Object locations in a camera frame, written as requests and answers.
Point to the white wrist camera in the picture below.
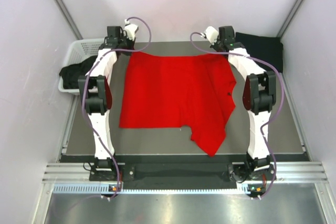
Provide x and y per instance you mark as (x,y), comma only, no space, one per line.
(210,34)
(130,30)

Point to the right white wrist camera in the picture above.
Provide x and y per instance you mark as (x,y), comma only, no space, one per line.
(210,34)

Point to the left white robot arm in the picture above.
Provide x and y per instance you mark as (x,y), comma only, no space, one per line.
(96,97)

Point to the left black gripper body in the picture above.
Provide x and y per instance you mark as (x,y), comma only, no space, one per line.
(125,43)

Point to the red t shirt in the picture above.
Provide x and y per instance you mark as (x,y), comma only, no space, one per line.
(177,91)

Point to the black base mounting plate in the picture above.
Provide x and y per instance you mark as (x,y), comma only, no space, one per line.
(238,173)

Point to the folded black t shirt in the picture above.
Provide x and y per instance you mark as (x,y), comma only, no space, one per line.
(268,49)

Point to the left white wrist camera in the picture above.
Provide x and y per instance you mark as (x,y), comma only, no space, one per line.
(130,30)

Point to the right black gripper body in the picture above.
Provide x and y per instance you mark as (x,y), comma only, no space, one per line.
(216,45)

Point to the white plastic laundry basket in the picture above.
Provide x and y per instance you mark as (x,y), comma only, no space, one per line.
(77,52)

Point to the aluminium frame rail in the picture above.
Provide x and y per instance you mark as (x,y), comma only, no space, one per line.
(287,172)

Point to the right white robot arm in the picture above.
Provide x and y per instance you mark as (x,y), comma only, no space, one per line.
(259,96)

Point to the black t shirt in basket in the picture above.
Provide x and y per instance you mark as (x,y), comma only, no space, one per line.
(71,73)

